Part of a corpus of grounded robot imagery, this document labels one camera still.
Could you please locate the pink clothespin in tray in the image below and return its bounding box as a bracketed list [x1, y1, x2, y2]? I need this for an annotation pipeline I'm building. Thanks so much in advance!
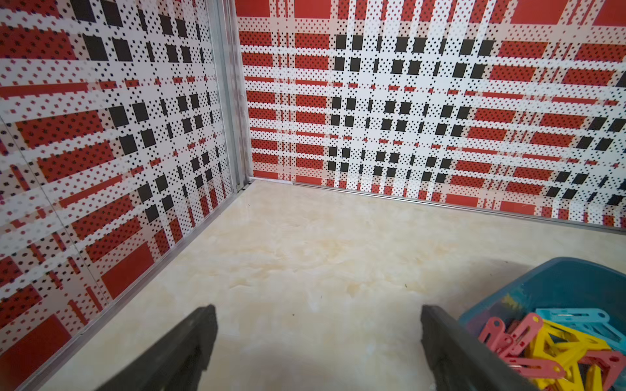
[479, 313, 544, 358]

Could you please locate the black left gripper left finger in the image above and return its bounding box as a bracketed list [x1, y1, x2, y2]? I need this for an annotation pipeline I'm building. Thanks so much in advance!
[98, 305, 218, 390]

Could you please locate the yellow clothespin in tray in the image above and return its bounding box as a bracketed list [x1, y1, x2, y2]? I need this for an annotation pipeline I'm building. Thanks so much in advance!
[524, 320, 611, 390]

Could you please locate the cyan clothespin in tray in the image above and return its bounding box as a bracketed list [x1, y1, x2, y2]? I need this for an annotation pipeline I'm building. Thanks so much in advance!
[535, 308, 625, 354]

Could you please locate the teal plastic storage tray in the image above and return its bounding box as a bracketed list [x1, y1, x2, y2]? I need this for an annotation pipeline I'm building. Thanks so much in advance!
[458, 256, 626, 391]

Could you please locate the pink clothespin lower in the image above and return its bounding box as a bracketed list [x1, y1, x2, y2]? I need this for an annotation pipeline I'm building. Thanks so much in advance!
[503, 357, 567, 380]

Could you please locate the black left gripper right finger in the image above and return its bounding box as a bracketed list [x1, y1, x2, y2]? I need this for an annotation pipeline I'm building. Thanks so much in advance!
[421, 305, 536, 391]

